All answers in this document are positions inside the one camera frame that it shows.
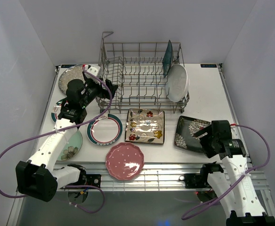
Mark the teal square plate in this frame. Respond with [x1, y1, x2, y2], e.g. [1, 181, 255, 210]
[162, 40, 173, 78]

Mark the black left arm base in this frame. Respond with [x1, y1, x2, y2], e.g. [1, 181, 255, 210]
[68, 164, 101, 188]

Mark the dark logo sticker right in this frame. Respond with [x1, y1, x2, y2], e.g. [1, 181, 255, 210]
[200, 64, 217, 68]

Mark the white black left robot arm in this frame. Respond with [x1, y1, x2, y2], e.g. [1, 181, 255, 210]
[16, 79, 118, 202]

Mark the white plate steam logo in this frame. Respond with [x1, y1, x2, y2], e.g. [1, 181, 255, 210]
[87, 113, 123, 146]

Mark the dark logo sticker left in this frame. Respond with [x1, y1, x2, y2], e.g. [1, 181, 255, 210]
[61, 65, 76, 68]

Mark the white plate green red rim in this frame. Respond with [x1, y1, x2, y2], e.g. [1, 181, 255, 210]
[51, 99, 63, 122]

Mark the pink dotted scalloped plate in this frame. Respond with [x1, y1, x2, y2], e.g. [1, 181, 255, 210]
[105, 142, 145, 181]

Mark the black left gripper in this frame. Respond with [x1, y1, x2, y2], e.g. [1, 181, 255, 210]
[80, 71, 118, 108]

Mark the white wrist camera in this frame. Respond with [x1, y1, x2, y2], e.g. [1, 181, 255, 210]
[230, 123, 237, 128]
[82, 64, 101, 84]

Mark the black floral square plate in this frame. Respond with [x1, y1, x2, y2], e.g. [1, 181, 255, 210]
[174, 116, 210, 153]

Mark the white oval plate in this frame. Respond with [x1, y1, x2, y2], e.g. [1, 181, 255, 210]
[165, 64, 189, 103]

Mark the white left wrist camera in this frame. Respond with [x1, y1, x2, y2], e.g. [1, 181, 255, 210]
[82, 64, 101, 84]

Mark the cream floral square plate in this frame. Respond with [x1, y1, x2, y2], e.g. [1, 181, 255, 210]
[125, 109, 165, 145]

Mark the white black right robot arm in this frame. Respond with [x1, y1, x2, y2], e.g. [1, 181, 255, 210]
[193, 120, 275, 226]

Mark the grey wire dish rack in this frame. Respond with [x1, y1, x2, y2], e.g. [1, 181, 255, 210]
[97, 32, 190, 113]

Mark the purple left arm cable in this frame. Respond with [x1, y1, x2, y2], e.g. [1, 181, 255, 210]
[0, 67, 113, 214]

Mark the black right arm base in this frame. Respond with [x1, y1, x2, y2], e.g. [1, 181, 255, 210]
[179, 162, 224, 188]

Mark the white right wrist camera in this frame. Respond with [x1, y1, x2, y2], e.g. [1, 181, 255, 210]
[230, 123, 237, 128]

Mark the speckled brown round plate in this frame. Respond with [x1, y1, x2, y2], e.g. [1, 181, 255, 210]
[58, 65, 85, 94]

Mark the dark logo sticker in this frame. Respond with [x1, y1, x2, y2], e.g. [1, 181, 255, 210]
[61, 65, 76, 68]
[200, 64, 217, 68]

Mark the mint green flower plate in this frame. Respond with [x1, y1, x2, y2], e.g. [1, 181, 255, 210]
[57, 130, 83, 161]

